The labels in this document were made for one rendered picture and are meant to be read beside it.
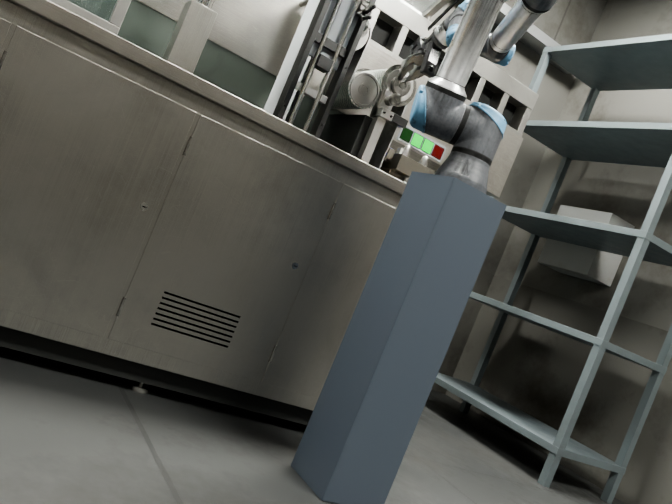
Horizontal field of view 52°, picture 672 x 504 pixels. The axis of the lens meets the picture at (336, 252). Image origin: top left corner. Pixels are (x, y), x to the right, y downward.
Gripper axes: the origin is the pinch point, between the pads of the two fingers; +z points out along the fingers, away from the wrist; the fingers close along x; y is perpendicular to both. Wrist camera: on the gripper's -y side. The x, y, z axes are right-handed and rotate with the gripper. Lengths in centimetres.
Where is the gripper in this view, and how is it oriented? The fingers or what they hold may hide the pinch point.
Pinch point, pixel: (402, 80)
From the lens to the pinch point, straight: 249.8
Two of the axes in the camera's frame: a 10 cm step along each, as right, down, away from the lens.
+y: 0.0, -8.2, 5.7
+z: -5.9, 4.6, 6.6
